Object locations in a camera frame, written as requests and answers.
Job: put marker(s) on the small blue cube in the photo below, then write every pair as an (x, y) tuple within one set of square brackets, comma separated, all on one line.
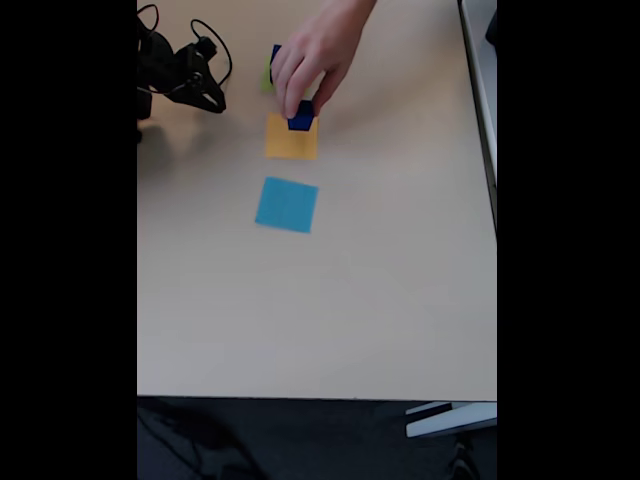
[(300, 122)]

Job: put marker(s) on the green paper square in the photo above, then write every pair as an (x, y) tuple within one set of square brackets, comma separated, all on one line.
[(265, 82)]

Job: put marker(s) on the orange paper square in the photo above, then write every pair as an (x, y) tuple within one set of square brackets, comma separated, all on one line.
[(290, 147)]

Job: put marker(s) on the light blue paper square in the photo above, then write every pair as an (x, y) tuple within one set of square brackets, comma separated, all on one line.
[(286, 205)]

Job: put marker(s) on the person's hand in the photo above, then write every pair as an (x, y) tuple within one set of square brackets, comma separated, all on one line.
[(320, 50)]

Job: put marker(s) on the large blue cube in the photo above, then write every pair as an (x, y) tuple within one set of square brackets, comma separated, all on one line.
[(276, 49)]

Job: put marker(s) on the white side table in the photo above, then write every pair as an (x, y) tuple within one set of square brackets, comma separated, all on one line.
[(480, 75)]

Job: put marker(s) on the dark blue object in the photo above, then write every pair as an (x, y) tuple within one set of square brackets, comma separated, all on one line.
[(493, 30)]

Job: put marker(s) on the white table leg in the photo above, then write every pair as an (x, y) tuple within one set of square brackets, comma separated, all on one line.
[(450, 422)]

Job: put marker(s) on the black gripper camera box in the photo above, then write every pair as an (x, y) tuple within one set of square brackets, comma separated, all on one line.
[(206, 47)]

